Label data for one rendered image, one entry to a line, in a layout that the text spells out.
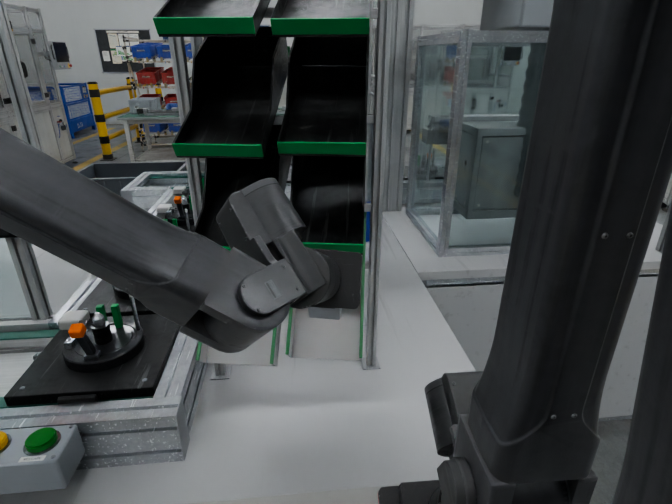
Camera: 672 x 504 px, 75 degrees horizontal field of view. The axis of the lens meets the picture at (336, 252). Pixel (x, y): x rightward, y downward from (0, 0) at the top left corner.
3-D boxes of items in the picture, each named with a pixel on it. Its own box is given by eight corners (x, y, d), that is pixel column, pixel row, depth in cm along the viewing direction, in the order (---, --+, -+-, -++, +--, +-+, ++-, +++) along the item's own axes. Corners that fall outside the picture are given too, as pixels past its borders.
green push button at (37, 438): (51, 456, 63) (47, 446, 63) (22, 459, 63) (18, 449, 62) (64, 435, 67) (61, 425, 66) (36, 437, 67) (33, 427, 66)
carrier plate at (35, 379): (155, 396, 75) (153, 386, 74) (6, 406, 73) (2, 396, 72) (184, 319, 97) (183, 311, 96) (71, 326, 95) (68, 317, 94)
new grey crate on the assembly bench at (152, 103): (154, 114, 558) (152, 99, 551) (129, 114, 555) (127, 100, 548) (162, 110, 594) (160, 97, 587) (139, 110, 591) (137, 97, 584)
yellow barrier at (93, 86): (112, 160, 684) (96, 82, 637) (99, 160, 682) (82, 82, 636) (170, 128, 993) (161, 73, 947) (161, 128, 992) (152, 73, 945)
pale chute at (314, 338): (362, 361, 78) (362, 357, 74) (289, 357, 79) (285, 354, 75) (366, 218, 88) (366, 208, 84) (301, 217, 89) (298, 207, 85)
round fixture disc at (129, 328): (132, 369, 78) (130, 360, 78) (49, 375, 77) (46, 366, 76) (153, 326, 91) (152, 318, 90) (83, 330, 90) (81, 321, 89)
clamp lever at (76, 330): (95, 357, 77) (79, 332, 72) (84, 357, 77) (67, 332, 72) (101, 339, 80) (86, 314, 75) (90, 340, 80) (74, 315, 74)
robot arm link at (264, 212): (217, 352, 39) (256, 321, 33) (154, 245, 40) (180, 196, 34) (310, 298, 47) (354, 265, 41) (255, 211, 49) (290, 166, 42)
